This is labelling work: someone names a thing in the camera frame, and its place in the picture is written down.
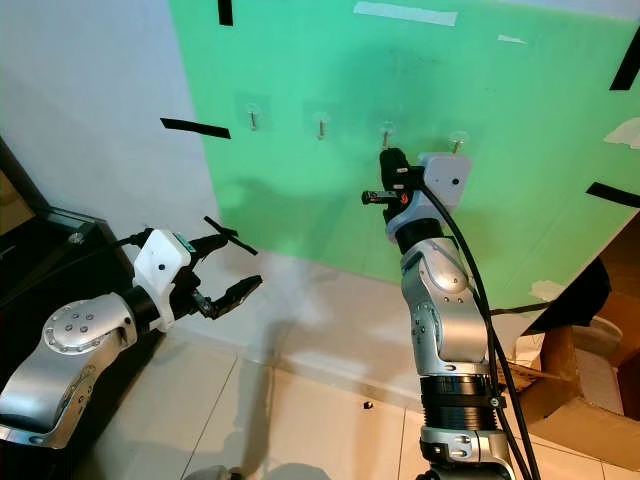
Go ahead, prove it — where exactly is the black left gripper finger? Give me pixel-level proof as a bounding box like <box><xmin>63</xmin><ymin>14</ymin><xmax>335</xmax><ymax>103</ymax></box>
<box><xmin>205</xmin><ymin>215</ymin><xmax>259</xmax><ymax>257</ymax></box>
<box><xmin>212</xmin><ymin>276</ymin><xmax>264</xmax><ymax>321</ymax></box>

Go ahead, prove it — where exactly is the long black tape strip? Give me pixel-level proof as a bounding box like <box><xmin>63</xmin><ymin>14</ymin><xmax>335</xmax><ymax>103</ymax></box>
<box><xmin>160</xmin><ymin>117</ymin><xmax>232</xmax><ymax>140</ymax></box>

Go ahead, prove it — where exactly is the long white tape strip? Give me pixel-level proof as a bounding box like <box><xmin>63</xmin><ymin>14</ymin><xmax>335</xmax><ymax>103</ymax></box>
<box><xmin>353</xmin><ymin>1</ymin><xmax>459</xmax><ymax>28</ymax></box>

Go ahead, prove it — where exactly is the black cabinet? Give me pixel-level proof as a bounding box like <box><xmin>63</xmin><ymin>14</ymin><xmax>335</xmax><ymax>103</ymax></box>
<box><xmin>0</xmin><ymin>140</ymin><xmax>167</xmax><ymax>480</ymax></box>

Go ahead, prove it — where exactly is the brown wooden panel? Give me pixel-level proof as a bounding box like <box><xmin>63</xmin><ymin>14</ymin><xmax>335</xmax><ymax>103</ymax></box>
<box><xmin>0</xmin><ymin>172</ymin><xmax>39</xmax><ymax>239</ymax></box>

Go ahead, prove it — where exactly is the black cloth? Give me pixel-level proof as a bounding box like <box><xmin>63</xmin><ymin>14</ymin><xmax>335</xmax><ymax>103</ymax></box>
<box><xmin>522</xmin><ymin>254</ymin><xmax>614</xmax><ymax>337</ymax></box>

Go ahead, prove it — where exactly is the torn white tape piece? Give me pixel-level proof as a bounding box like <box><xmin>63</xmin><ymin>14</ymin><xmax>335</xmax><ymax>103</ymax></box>
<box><xmin>603</xmin><ymin>117</ymin><xmax>640</xmax><ymax>150</ymax></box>

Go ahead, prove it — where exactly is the brown cardboard box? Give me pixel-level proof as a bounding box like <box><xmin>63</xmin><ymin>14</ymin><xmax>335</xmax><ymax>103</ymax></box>
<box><xmin>508</xmin><ymin>213</ymin><xmax>640</xmax><ymax>448</ymax></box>

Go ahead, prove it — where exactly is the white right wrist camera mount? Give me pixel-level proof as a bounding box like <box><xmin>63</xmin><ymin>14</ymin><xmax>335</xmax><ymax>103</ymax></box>
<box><xmin>390</xmin><ymin>152</ymin><xmax>473</xmax><ymax>241</ymax></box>

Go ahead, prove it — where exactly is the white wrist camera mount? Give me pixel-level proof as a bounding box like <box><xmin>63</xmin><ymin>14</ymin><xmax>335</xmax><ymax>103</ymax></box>
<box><xmin>390</xmin><ymin>152</ymin><xmax>473</xmax><ymax>241</ymax></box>
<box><xmin>135</xmin><ymin>228</ymin><xmax>194</xmax><ymax>333</ymax></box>

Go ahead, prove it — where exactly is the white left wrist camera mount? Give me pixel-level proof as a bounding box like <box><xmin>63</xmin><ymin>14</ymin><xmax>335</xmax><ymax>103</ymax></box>
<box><xmin>135</xmin><ymin>228</ymin><xmax>194</xmax><ymax>333</ymax></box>

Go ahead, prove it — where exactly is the green wall board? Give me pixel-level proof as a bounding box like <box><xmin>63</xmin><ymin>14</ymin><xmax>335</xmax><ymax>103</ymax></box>
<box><xmin>168</xmin><ymin>0</ymin><xmax>640</xmax><ymax>313</ymax></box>

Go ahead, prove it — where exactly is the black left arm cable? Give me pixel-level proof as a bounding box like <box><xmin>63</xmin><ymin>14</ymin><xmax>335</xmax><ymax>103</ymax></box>
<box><xmin>105</xmin><ymin>232</ymin><xmax>163</xmax><ymax>253</ymax></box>

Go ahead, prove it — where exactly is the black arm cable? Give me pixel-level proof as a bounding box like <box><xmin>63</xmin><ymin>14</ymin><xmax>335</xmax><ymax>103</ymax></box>
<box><xmin>105</xmin><ymin>232</ymin><xmax>163</xmax><ymax>253</ymax></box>
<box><xmin>420</xmin><ymin>183</ymin><xmax>543</xmax><ymax>480</ymax></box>

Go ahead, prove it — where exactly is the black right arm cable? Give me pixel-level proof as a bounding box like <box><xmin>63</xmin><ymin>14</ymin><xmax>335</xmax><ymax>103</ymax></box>
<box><xmin>420</xmin><ymin>183</ymin><xmax>543</xmax><ymax>480</ymax></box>

